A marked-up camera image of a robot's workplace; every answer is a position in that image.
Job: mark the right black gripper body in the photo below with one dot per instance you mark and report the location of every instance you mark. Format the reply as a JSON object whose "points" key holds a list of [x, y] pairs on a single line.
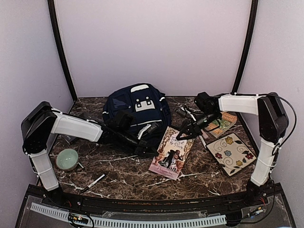
{"points": [[196, 128]]}

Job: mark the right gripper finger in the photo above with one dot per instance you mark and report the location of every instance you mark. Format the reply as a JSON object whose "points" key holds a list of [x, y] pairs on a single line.
{"points": [[183, 129], [180, 137]]}

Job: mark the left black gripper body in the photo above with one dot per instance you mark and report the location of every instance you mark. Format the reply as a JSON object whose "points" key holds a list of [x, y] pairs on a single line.
{"points": [[138, 148]]}

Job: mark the pink Taming of Shrew book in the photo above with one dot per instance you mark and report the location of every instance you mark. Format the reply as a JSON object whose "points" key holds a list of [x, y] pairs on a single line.
{"points": [[172, 154]]}

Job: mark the orange green Treehouse book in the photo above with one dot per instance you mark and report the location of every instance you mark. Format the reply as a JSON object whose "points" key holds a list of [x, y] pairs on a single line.
{"points": [[220, 126]]}

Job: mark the navy blue backpack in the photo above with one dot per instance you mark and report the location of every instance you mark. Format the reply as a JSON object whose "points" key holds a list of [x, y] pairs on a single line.
{"points": [[146, 103]]}

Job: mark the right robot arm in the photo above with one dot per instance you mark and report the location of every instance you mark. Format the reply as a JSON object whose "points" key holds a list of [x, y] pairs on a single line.
{"points": [[273, 123]]}

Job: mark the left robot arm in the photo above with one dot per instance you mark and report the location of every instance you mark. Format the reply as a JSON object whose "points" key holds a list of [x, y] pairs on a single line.
{"points": [[44, 120]]}

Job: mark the blue capped white marker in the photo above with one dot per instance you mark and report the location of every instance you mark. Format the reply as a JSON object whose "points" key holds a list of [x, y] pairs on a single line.
{"points": [[202, 140]]}

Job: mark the pink highlighter pen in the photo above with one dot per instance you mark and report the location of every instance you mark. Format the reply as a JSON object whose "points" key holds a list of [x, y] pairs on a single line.
{"points": [[204, 134]]}

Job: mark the floral square ceramic plate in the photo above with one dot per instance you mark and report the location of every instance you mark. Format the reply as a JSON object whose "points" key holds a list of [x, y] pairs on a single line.
{"points": [[231, 153]]}

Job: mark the black capped white marker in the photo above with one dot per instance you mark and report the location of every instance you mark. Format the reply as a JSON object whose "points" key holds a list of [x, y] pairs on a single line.
{"points": [[92, 184]]}

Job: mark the dark blue hardcover book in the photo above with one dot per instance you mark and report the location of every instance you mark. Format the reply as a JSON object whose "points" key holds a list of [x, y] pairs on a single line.
{"points": [[69, 139]]}

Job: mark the small green circuit board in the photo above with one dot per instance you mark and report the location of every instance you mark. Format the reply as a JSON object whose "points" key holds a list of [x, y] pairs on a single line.
{"points": [[77, 218]]}

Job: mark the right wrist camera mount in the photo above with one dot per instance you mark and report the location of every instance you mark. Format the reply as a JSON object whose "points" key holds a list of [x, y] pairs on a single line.
{"points": [[186, 114]]}

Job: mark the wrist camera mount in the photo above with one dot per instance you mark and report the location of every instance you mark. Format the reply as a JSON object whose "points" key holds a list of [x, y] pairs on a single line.
{"points": [[186, 114], [148, 129]]}

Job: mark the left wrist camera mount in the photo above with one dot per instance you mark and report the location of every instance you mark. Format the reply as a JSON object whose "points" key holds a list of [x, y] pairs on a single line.
{"points": [[148, 129]]}

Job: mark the black front rail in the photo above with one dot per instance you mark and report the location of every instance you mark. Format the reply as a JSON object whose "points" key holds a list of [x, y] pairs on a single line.
{"points": [[96, 205]]}

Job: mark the white slotted cable duct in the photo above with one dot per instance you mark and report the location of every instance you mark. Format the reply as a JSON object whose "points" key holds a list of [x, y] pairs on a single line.
{"points": [[133, 220]]}

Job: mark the right black frame post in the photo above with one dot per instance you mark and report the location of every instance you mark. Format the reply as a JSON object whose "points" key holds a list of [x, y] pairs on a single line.
{"points": [[246, 47]]}

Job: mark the black frame post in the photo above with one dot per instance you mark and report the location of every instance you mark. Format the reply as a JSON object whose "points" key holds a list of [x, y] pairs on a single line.
{"points": [[246, 47], [60, 49]]}

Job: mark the left black frame post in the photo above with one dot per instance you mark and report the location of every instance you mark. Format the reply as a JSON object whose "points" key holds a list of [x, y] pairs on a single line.
{"points": [[60, 49]]}

